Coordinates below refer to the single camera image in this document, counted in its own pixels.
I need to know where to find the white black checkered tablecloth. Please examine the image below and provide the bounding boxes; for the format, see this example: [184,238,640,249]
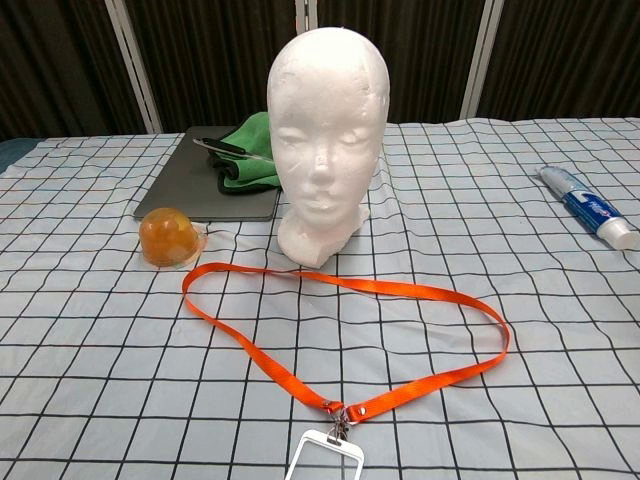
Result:
[0,117,640,480]

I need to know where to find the white clear badge holder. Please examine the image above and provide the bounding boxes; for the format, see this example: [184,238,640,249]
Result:
[282,407,365,480]

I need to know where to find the orange jelly cup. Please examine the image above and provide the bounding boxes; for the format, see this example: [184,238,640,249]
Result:
[138,206,207,270]

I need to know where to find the blue white toothpaste tube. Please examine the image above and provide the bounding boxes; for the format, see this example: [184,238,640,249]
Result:
[534,164,640,251]

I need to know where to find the orange lanyard strap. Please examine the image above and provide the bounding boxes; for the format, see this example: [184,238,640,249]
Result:
[181,261,512,426]

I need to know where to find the green microfibre cloth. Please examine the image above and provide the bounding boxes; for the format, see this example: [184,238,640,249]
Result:
[207,111,281,196]

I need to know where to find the teal table pad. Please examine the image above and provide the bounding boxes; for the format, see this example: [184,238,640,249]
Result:
[0,138,39,174]

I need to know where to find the grey closed laptop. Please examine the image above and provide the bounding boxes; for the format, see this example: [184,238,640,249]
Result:
[133,125,282,223]

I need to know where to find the dark folding screen white frame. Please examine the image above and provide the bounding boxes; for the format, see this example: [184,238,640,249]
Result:
[0,0,640,142]

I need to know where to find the white foam mannequin head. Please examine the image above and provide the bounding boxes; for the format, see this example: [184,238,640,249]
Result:
[266,25,391,266]

